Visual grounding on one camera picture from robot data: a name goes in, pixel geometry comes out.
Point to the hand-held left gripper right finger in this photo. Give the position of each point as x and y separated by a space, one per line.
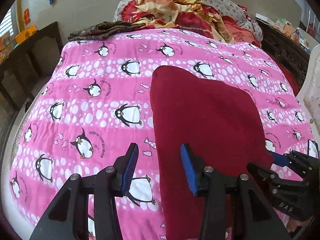
188 172

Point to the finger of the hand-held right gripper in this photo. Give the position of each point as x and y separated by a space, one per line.
278 158
260 172

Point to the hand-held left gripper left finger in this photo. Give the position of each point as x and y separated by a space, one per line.
128 170

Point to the dark red sweater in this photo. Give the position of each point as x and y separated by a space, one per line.
205 120

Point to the pink penguin print blanket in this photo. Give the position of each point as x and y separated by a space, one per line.
87 110

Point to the dark carved wooden headboard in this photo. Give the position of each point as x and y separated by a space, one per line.
282 47

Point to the cluttered bedside packages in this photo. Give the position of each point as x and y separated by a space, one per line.
295 32

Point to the red embroidered cushion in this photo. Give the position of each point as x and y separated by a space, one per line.
237 31

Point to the brown patterned folded cloth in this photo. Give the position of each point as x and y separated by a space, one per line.
105 30

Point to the dark wooden table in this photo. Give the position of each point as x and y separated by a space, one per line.
47 35

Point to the red and orange floral quilt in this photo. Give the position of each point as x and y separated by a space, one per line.
185 12

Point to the red paper wall decoration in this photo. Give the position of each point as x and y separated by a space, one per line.
26 16

